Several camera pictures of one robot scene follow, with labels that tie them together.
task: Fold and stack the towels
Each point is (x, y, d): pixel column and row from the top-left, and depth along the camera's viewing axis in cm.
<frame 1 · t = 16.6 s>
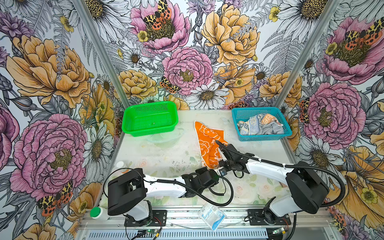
left hand: (206, 171, 83), fingers closed
right hand: (223, 169, 89), fingers closed
green plastic basket: (141, 119, 118), on the table
teal plastic basket: (242, 112, 114), point 8 cm above the table
orange white floral towel: (209, 148, 100), point 2 cm above the table
grey patterned towel: (261, 124, 107), point 7 cm above the table

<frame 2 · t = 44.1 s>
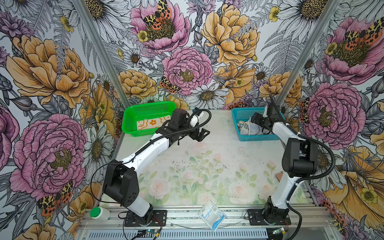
left hand: (201, 131, 82), fingers open
right hand: (257, 122, 99), fingers open
orange white floral towel: (151, 122, 114), point 3 cm above the table
the other named things where they were.

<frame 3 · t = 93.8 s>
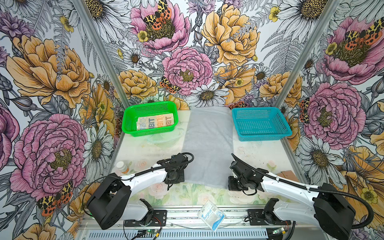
left hand: (177, 182, 85), fingers closed
right hand: (230, 191, 82), fingers closed
grey patterned towel: (155, 121, 112), point 4 cm above the table
small orange cap bottle: (122, 167, 87), point 7 cm above the table
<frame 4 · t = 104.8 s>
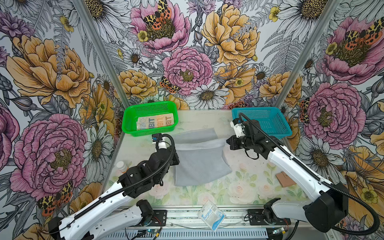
left hand: (174, 152, 70), fingers closed
right hand: (228, 145, 79), fingers closed
